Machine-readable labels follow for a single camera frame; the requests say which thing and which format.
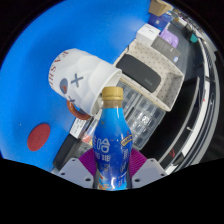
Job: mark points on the blue drink bottle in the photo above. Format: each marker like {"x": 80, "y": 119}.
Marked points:
{"x": 112, "y": 143}

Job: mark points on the dark grey box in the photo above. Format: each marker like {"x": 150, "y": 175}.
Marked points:
{"x": 166, "y": 49}

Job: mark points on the black speaker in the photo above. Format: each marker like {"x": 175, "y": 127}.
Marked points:
{"x": 138, "y": 72}

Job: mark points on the black wall shelf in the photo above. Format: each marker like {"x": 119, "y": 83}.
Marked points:
{"x": 196, "y": 110}

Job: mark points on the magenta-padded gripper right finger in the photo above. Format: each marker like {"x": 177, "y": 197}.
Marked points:
{"x": 148, "y": 172}

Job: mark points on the purple bag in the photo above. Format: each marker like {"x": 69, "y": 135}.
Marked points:
{"x": 170, "y": 37}

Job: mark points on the beige dotted open box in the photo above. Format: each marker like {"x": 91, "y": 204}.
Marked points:
{"x": 166, "y": 80}

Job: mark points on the black flat case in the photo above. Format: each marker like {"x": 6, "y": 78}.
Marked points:
{"x": 65, "y": 151}

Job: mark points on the blue box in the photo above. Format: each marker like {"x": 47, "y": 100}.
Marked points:
{"x": 159, "y": 21}

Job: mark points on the colourful parts organizer box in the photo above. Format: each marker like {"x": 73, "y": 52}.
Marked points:
{"x": 90, "y": 128}

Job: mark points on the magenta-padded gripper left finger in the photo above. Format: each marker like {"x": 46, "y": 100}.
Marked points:
{"x": 73, "y": 171}

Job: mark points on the flat round red coaster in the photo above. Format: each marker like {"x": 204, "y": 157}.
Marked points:
{"x": 38, "y": 137}

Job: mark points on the black box with white label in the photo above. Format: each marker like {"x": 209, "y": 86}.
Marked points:
{"x": 79, "y": 129}

